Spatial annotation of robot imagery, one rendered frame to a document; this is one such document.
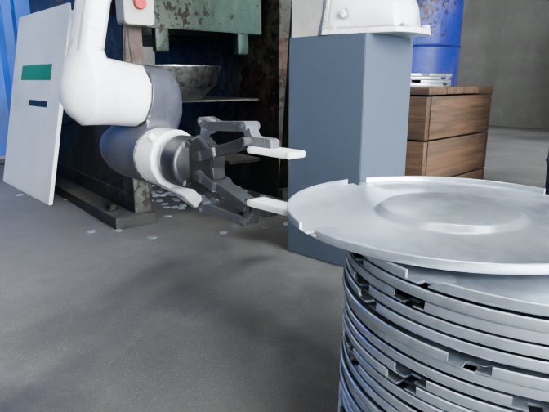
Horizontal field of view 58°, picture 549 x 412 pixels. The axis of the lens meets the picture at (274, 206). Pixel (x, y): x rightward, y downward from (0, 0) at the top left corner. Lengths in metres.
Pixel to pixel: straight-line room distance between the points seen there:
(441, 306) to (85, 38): 0.61
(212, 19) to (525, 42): 3.36
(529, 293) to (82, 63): 0.62
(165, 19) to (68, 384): 1.00
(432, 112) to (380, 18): 0.40
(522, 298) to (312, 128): 0.74
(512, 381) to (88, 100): 0.62
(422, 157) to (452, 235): 0.90
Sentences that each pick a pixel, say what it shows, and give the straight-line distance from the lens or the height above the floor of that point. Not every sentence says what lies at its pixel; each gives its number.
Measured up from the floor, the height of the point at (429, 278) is 0.24.
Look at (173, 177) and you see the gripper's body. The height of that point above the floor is 0.24.
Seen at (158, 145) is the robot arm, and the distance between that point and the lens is 0.74.
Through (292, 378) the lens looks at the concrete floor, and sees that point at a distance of 0.67.
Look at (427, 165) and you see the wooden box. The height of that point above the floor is 0.16.
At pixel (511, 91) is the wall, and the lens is 4.56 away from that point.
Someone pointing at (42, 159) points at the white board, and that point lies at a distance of 1.74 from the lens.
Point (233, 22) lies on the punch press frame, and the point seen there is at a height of 0.53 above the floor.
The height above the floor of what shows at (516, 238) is 0.25.
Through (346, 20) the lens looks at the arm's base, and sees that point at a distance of 1.00.
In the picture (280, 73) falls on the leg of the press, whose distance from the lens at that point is 1.56.
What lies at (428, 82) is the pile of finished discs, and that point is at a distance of 1.43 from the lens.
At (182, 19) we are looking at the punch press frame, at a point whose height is 0.53.
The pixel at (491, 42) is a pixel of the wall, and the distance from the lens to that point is 4.67.
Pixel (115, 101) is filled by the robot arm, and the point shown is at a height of 0.34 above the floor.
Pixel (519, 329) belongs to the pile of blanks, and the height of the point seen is 0.23.
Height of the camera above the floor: 0.37
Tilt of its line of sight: 14 degrees down
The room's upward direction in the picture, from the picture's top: straight up
